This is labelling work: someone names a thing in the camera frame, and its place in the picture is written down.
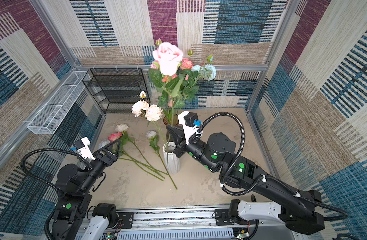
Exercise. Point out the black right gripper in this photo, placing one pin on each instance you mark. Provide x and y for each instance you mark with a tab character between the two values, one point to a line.
180	139

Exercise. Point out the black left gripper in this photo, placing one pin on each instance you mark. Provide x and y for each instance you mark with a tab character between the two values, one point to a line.
107	159

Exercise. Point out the pink tulip stem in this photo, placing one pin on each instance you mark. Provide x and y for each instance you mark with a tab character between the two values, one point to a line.
170	103

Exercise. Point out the white ribbed ceramic vase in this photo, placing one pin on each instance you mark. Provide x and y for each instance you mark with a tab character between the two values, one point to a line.
171	161

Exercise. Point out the cream double rose stem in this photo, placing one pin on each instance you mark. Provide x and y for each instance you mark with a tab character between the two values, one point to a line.
152	113

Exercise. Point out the large pale pink rose stem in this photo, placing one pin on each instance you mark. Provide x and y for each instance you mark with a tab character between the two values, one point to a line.
167	80

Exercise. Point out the eucalyptus and pale flower stem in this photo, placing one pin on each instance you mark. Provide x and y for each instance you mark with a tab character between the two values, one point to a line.
207	71

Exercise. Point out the pink rose stem with bud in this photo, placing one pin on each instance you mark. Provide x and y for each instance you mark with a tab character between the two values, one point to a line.
185	64

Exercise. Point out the pink carnation stem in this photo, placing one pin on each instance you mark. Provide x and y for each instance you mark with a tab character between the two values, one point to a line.
156	55

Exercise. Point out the red ribbed glass vase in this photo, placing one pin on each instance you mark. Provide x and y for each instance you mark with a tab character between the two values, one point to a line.
173	121

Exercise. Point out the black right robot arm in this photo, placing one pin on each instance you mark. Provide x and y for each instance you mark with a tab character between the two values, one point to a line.
292	210

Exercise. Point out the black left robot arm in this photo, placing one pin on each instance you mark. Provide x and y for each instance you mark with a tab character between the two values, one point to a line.
76	184

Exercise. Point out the pile of artificial flowers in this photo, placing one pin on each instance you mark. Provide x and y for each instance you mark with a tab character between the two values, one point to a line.
121	150

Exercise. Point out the white rose stem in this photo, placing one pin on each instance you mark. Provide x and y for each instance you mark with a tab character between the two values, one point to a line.
153	143

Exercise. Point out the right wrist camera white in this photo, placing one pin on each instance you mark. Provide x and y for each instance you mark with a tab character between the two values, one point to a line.
190	124

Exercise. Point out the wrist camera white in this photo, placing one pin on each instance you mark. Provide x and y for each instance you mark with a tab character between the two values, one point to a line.
82	148
190	124

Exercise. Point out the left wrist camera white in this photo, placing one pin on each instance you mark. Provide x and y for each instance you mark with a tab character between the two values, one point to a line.
82	148

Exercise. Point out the black wire mesh shelf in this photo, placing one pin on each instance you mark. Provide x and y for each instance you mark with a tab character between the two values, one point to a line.
115	90

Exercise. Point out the white wire mesh tray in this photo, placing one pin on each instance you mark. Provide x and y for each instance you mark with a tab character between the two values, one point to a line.
51	115

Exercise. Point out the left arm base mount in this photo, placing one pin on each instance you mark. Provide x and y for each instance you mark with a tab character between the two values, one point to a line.
107	214

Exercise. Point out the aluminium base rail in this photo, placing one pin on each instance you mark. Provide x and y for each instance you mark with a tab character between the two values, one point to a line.
207	222

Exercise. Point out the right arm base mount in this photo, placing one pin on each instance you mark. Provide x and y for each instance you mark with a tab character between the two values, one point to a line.
225	217

